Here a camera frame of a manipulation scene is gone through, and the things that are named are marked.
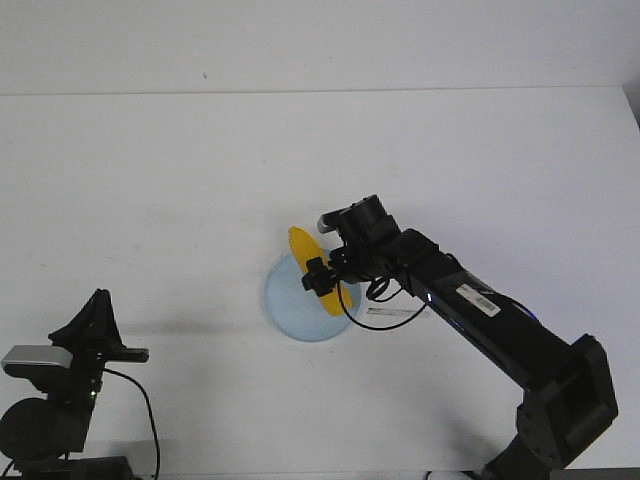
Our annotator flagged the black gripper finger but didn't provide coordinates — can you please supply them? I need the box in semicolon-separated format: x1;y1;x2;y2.
104;290;124;349
301;273;336;296
48;289;108;346
306;256;331;274

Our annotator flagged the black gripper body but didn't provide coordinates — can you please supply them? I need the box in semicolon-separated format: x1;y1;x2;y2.
29;347;149;415
330;214;415;288

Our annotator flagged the yellow corn cob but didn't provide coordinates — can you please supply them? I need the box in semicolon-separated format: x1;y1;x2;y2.
288;226;353;317

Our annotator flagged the light blue plate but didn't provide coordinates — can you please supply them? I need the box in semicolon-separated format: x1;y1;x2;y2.
263;254;352;343

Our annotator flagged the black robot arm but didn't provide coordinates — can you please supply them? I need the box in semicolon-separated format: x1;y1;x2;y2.
1;289;149;479
302;195;618;479

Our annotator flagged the horizontal tape strip on table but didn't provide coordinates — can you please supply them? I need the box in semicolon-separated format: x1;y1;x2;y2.
366;306;432;320

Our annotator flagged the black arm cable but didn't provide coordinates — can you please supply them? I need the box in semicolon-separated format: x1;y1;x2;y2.
335;277;539;332
102;368;162;479

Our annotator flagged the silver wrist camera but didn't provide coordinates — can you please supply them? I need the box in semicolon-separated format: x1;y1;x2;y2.
1;345;73;379
317;199;367;238

